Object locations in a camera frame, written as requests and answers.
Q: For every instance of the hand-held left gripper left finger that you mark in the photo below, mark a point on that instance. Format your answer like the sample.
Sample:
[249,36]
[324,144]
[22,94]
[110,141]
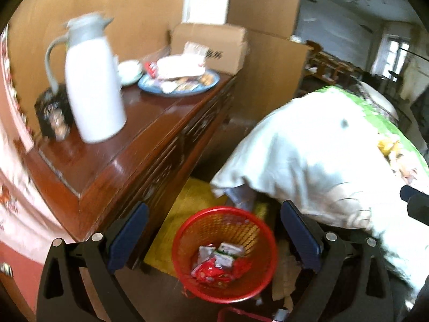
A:
[129,236]

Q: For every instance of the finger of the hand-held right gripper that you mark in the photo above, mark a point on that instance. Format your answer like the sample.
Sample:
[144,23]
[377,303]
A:
[407,192]
[419,209]

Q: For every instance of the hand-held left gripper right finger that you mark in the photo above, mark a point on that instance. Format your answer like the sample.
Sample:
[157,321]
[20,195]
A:
[300,236]

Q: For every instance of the yellow plastic wrapper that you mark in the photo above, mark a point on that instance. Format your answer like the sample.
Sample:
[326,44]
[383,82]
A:
[388,146]

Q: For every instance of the red plastic waste basket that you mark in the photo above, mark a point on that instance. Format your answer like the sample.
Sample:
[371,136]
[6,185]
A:
[187,241]

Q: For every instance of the green white carton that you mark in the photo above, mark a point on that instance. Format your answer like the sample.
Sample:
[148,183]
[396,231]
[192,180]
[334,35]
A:
[228,253]

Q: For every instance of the white medicine box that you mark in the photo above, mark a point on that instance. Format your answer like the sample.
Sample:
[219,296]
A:
[205,254]

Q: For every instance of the red foil wrapper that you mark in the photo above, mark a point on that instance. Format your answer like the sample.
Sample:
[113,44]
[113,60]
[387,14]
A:
[211,271]

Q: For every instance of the yellow floor mat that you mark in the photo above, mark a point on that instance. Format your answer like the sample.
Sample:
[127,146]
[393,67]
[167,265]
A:
[187,201]

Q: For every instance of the green white cartoon blanket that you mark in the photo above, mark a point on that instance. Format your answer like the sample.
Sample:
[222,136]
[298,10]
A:
[318,157]

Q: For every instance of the black jacket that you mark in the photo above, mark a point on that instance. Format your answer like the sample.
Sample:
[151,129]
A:
[420,110]

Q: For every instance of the white pillow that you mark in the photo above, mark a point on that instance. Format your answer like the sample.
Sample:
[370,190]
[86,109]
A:
[378,99]

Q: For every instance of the red plastic container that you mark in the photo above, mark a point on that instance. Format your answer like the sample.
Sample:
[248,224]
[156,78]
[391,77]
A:
[234,310]

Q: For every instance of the dark wooden dresser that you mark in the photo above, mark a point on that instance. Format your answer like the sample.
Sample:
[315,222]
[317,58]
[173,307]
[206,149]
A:
[144,124]

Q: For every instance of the pink printed curtain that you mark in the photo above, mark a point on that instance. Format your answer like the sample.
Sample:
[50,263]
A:
[20,191]

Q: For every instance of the black printed tin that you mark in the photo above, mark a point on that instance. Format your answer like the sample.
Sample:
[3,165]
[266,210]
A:
[53,114]

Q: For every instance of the wooden tables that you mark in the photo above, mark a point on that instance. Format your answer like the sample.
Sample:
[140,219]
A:
[331,67]

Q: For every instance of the white thermos jug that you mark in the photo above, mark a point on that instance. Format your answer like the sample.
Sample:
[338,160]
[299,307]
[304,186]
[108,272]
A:
[94,90]

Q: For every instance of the blue plate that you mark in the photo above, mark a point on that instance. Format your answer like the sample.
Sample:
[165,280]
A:
[147,85]

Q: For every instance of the small white cup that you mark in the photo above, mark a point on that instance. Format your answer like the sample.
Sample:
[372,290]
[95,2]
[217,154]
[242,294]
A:
[129,71]

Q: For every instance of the small red snack packet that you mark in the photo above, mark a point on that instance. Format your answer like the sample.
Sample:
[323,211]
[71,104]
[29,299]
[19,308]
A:
[150,68]

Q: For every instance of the white snack packet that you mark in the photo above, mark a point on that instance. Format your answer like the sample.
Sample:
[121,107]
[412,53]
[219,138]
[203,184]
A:
[181,67]

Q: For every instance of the brown cardboard box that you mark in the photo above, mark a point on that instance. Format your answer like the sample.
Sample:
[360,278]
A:
[228,50]

